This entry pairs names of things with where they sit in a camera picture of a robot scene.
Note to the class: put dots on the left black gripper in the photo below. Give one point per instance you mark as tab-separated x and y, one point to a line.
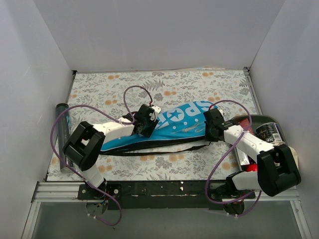
146	127

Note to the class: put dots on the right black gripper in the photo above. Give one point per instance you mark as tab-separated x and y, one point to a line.
211	130

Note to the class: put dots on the blue sport racket cover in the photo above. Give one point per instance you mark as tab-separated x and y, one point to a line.
183	124

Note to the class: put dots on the black shuttlecock tube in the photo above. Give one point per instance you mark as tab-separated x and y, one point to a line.
63	127

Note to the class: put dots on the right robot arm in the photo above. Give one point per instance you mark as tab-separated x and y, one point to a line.
277	170

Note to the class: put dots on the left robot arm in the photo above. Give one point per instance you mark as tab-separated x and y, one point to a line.
85	143

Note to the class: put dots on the red snack packet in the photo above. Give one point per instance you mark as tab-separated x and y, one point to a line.
244	123

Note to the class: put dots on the metal tray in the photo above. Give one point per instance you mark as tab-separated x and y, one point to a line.
258	120

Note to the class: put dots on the red ball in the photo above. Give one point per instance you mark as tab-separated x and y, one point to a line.
252	168

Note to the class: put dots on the floral table cloth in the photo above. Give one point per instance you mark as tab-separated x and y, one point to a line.
95	97

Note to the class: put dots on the dark paper cup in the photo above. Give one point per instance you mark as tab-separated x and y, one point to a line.
270	132

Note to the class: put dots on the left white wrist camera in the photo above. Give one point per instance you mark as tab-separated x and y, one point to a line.
155	111

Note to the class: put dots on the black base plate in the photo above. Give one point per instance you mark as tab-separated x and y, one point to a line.
158	194

